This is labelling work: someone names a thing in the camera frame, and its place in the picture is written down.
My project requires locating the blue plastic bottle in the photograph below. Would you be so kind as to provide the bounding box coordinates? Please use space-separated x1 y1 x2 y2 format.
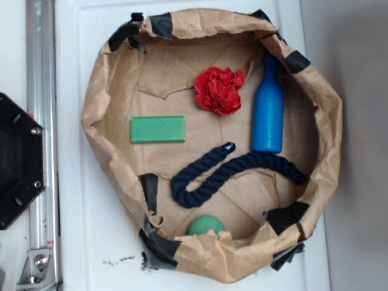
252 55 284 153

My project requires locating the green rectangular block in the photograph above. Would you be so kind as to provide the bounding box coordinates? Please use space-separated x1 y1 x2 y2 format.
130 116 186 143

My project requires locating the red crumpled paper flower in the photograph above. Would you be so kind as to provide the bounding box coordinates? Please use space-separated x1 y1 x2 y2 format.
194 67 245 116

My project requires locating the metal corner bracket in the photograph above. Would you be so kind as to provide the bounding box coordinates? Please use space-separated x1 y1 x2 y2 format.
16 248 56 290

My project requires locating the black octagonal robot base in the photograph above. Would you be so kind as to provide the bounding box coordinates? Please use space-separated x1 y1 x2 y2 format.
1 93 45 230

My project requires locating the white tray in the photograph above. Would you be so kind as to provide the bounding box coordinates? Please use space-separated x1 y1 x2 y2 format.
55 1 330 290

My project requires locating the aluminium extrusion rail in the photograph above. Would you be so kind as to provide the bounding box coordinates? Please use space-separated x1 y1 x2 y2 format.
25 1 63 290

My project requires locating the dark blue twisted rope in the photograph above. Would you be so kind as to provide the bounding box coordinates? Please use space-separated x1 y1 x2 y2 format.
170 141 306 209

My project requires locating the brown paper bag basket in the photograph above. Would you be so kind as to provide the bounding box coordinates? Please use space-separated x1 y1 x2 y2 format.
82 8 343 283

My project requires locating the green dimpled ball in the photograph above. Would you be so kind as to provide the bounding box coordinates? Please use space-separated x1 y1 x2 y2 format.
187 215 226 235

